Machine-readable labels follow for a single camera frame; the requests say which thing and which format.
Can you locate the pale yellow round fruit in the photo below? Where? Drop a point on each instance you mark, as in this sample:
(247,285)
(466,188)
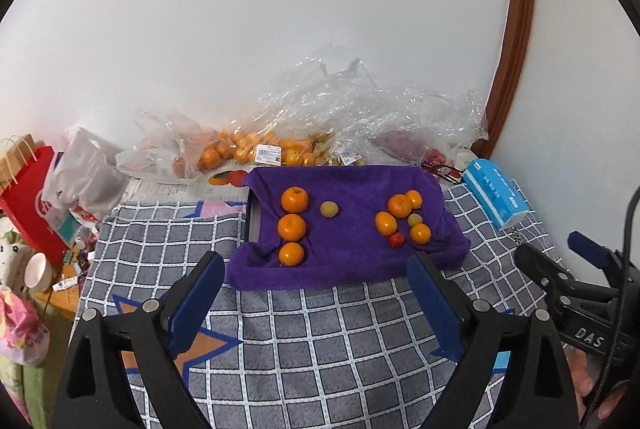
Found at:
(413,220)
(329,209)

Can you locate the white spotted cloth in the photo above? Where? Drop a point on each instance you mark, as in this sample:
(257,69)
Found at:
(10,259)

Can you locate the orange mandarin with stem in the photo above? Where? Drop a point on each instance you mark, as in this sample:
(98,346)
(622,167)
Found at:
(294,200)

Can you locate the clear bag of kumquats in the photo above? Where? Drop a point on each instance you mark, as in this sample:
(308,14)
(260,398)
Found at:
(295,156)

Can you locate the small red tomato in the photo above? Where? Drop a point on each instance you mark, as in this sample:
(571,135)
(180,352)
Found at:
(396,239)

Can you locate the large orange mandarin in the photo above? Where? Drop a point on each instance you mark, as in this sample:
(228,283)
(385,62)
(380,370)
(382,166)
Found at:
(399,206)

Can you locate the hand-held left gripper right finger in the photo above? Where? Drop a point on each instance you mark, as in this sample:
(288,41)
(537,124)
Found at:
(435,304)

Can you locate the pink plastic bag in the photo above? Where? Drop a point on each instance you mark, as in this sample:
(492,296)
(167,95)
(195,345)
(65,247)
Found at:
(20,329)

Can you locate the white plastic bag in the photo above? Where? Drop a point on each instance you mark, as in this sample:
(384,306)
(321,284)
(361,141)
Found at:
(80,174)

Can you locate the brown paper bag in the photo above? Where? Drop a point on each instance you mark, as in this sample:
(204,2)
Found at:
(9,166)

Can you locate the white cup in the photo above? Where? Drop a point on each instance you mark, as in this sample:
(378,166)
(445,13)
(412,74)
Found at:
(37,270)

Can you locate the clear bag of red tomatoes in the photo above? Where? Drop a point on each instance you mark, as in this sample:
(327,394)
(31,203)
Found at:
(435,155)

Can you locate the clear bag of mandarins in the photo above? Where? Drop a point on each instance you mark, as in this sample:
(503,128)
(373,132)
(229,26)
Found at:
(210,156)

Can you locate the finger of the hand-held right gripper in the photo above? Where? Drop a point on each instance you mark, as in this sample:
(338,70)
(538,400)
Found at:
(542,271)
(587,249)

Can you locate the purple towel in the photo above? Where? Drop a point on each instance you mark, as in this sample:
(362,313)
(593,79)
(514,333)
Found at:
(350,254)

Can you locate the small white tube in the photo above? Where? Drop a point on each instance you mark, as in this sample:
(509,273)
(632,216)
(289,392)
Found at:
(64,284)

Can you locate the black framed tray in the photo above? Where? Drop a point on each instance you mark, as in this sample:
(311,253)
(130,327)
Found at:
(254,224)

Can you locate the wooden side table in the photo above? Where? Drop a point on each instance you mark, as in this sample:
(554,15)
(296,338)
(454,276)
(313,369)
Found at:
(55,309)

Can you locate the person's right hand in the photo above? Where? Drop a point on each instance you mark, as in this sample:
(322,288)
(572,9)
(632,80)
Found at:
(582,374)

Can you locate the blue tissue pack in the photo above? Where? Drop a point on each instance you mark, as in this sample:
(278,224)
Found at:
(495,194)

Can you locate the brown wooden door frame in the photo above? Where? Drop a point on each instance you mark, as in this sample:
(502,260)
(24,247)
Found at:
(520,9)

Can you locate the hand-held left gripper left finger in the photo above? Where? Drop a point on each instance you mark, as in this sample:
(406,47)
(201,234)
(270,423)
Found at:
(197,304)

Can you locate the printed paper flyer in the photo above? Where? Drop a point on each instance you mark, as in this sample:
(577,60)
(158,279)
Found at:
(225,178)

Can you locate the red paper bag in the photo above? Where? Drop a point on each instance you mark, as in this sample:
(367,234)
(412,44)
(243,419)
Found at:
(30,204)

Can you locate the green cloth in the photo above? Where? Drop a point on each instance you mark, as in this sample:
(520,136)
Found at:
(20,389)

